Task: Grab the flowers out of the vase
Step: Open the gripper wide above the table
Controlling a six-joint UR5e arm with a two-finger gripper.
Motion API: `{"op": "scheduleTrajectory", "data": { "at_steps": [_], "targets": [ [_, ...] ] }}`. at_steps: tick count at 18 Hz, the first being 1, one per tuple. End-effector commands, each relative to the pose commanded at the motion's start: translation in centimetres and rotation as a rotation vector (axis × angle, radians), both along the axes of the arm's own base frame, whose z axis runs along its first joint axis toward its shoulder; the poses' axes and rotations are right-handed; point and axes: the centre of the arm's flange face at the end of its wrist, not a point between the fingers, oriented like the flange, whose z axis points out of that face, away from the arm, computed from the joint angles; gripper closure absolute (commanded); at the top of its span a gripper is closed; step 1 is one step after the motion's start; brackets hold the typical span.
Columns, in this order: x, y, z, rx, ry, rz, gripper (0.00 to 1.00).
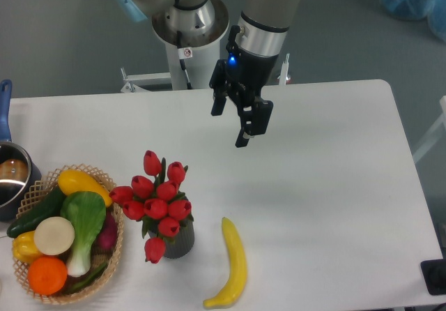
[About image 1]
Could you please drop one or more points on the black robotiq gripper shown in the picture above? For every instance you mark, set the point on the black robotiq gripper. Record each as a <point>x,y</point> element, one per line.
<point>252,54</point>

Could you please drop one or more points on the red tulip bouquet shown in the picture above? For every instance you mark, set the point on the red tulip bouquet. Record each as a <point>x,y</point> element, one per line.
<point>156,194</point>

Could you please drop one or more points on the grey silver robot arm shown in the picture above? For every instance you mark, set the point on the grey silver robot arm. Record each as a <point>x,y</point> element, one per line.
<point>198,23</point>

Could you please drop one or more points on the dark grey ribbed vase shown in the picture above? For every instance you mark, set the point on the dark grey ribbed vase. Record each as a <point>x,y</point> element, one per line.
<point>169,238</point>

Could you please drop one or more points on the yellow banana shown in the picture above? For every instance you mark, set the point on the yellow banana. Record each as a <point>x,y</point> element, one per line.
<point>238,273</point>

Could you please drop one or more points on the yellow squash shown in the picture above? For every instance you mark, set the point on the yellow squash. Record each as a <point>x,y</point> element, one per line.
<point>72,180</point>

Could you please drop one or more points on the green bok choy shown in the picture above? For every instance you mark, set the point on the green bok choy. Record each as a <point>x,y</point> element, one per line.
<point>86,212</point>

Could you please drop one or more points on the purple red onion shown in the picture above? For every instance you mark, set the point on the purple red onion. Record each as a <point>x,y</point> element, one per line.
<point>107,237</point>

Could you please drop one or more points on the woven wicker basket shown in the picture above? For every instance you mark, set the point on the woven wicker basket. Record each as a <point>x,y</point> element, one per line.
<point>107,259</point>

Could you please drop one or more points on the dark green cucumber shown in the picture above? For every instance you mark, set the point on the dark green cucumber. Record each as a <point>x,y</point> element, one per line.
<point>48,207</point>

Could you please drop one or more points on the green chili pepper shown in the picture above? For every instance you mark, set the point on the green chili pepper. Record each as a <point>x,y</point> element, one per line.
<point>88,280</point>

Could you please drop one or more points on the orange fruit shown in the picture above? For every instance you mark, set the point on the orange fruit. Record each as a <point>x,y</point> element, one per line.
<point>47,275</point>

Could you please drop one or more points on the yellow bell pepper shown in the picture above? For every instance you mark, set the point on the yellow bell pepper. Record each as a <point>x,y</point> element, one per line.
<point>25,249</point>

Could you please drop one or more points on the black device at edge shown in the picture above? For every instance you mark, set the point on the black device at edge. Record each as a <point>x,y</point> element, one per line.
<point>434,276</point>

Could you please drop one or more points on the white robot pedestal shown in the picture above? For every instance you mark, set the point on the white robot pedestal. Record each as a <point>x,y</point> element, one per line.
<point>189,68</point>

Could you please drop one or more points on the white frame at right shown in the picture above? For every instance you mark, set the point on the white frame at right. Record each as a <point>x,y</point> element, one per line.
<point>431,136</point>

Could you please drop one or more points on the blue handled saucepan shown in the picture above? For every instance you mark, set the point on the blue handled saucepan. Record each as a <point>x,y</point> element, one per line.
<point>18,171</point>

